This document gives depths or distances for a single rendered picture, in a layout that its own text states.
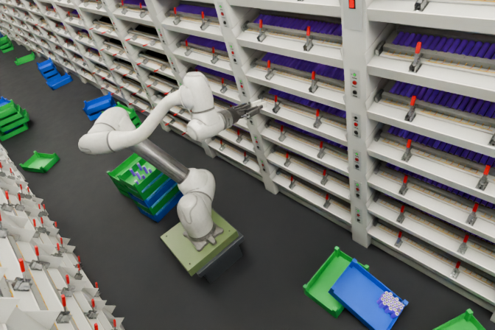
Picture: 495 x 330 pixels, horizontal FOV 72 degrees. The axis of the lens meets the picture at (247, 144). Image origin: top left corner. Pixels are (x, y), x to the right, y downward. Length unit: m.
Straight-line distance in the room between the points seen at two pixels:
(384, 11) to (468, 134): 0.49
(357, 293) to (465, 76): 1.16
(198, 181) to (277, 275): 0.69
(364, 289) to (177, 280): 1.06
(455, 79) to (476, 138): 0.22
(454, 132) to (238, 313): 1.37
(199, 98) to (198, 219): 0.69
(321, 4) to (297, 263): 1.39
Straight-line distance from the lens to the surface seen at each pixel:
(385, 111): 1.41
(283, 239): 2.19
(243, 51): 1.80
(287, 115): 1.79
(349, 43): 1.31
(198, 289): 2.16
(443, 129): 1.34
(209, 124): 1.48
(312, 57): 1.45
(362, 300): 1.92
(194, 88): 1.45
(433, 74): 1.24
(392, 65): 1.29
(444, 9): 1.16
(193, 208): 1.82
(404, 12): 1.18
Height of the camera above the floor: 1.79
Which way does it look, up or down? 38 degrees down
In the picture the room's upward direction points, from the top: 16 degrees counter-clockwise
